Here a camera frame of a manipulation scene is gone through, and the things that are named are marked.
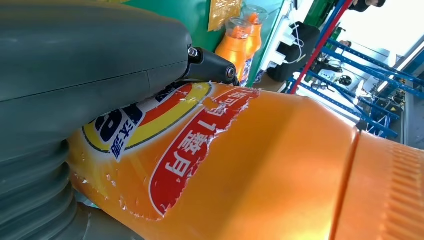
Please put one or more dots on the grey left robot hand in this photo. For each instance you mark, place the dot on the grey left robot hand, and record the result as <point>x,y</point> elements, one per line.
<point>82,59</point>

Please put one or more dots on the orange detergent bottle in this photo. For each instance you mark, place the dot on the orange detergent bottle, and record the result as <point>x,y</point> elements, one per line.
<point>232,49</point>
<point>255,36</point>
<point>265,165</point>

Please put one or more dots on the yellow taped cardboard mat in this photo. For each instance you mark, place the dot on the yellow taped cardboard mat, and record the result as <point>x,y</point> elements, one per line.
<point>222,13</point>

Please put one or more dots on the white power strip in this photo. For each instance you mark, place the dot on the white power strip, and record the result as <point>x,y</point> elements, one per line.
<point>275,56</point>

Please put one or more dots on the red metal pole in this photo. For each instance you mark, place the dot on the red metal pole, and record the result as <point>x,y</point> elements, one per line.
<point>318,49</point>

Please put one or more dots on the green plastic crate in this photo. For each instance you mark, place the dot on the green plastic crate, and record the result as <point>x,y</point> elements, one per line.
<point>314,13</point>

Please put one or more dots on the person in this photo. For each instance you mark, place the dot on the person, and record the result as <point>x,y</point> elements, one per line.
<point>361,5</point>

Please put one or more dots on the blue metal rack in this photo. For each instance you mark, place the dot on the blue metal rack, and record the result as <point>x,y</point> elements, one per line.
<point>377,125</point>

